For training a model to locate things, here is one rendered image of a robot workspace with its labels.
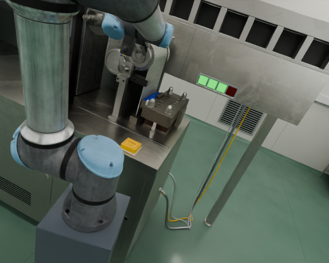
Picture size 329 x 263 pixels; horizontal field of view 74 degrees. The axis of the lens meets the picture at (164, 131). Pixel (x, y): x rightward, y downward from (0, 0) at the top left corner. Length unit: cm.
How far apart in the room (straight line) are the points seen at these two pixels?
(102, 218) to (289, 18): 123
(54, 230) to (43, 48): 44
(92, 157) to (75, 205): 16
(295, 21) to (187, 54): 57
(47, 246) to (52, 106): 39
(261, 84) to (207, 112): 257
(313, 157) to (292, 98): 291
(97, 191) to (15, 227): 128
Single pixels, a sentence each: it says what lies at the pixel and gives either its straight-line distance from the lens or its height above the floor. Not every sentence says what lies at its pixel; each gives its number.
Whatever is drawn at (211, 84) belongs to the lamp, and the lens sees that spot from 137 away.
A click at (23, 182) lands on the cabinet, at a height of 37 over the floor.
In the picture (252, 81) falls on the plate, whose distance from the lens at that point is 137.
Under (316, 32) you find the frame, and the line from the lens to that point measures 139.
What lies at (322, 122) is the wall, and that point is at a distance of 406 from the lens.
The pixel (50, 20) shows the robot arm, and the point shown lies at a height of 139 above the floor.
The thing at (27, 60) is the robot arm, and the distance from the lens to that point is 47.
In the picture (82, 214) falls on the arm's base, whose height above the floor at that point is 95.
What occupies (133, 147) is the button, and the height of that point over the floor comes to 92.
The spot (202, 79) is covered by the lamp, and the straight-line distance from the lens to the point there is 137.
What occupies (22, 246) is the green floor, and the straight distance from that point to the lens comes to 174.
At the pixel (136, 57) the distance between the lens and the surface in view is 112.
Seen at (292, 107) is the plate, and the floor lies 123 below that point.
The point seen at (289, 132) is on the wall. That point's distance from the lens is 401.
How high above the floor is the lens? 145
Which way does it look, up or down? 27 degrees down
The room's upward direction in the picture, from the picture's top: 20 degrees clockwise
